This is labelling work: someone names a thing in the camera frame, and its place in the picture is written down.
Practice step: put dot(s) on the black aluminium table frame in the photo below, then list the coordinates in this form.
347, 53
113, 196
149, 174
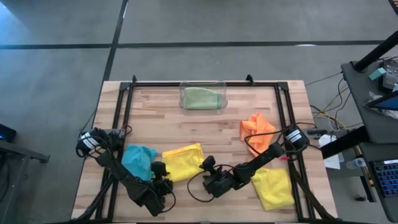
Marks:
155, 84

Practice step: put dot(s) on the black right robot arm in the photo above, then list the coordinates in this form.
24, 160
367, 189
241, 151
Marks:
264, 155

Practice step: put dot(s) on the yellow microfiber towel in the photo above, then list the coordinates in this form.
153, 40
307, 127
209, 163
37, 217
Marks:
183, 161
273, 189

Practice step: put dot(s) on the clear plastic bin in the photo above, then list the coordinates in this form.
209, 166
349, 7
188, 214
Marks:
225, 93

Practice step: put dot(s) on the black device with blue light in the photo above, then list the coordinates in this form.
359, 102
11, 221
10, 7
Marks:
7, 133

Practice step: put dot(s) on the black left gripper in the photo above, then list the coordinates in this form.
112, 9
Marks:
164, 189

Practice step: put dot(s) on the small black floor object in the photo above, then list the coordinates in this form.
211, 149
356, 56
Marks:
360, 198

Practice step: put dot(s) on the grey desk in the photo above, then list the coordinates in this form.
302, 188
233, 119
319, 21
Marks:
391, 211

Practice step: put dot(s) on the black metal stand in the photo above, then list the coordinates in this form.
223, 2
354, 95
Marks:
28, 153

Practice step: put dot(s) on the black electronic device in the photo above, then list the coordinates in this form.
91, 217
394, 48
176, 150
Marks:
390, 77

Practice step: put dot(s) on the clear water bottle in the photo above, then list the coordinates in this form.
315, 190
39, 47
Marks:
357, 163

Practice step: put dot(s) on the grey side table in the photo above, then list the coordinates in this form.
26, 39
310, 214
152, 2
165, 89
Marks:
382, 130

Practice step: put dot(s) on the backlit keyboard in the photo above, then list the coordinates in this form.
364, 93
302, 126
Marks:
387, 179

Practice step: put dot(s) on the black support beam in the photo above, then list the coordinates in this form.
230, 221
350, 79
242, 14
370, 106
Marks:
345, 143

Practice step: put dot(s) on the green microfiber towel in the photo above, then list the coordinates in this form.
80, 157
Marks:
202, 99

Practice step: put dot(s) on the white paper sheet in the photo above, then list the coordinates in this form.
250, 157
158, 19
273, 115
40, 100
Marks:
332, 162

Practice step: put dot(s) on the small teal box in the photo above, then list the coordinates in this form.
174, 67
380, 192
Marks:
377, 74

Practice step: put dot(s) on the orange microfiber towel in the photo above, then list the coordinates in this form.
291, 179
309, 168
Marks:
256, 130

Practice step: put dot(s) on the black pole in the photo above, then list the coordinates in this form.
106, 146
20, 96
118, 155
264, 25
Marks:
376, 53

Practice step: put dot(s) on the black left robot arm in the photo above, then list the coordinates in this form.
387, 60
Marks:
124, 180

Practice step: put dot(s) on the blue microfiber towel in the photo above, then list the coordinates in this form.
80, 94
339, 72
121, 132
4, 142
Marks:
136, 161

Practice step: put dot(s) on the tablet with dark screen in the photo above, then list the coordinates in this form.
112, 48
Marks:
387, 102

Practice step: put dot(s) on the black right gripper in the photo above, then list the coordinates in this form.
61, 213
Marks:
219, 185

